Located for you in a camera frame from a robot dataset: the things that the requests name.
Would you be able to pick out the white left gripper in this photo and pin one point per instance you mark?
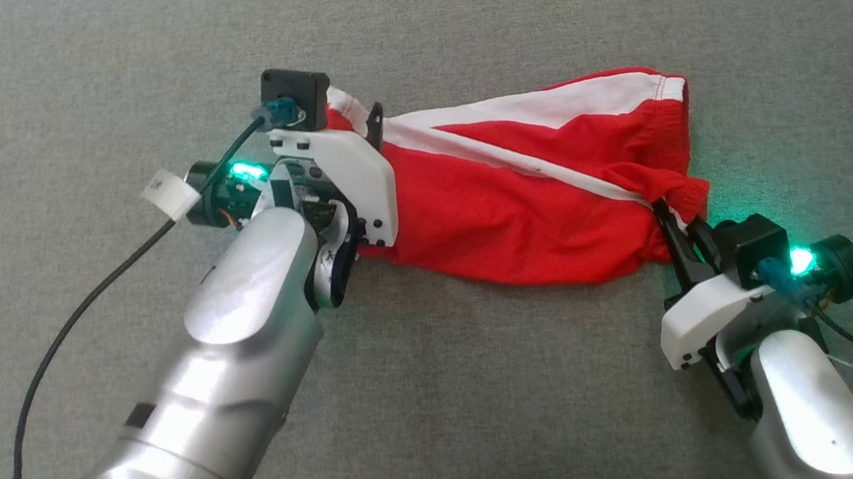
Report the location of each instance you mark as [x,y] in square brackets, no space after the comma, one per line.
[360,191]

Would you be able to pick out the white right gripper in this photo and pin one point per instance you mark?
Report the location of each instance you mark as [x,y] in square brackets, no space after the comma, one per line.
[699,316]

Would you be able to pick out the red white-striped shorts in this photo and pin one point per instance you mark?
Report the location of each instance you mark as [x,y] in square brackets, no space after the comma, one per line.
[531,199]

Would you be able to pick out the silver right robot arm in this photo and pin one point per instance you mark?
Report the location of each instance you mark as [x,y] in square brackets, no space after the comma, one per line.
[805,415]

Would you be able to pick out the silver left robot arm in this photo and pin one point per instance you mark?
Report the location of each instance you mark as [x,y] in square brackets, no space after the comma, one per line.
[235,349]

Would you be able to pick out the grey fabric sofa seat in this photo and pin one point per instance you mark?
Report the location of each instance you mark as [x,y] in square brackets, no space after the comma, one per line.
[486,389]

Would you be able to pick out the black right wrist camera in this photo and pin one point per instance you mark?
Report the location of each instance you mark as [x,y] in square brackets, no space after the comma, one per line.
[751,242]

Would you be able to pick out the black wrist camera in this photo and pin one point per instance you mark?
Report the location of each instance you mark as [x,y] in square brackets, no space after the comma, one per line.
[751,242]
[297,89]

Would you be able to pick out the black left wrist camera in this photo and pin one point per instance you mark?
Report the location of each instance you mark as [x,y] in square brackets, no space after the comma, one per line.
[297,89]

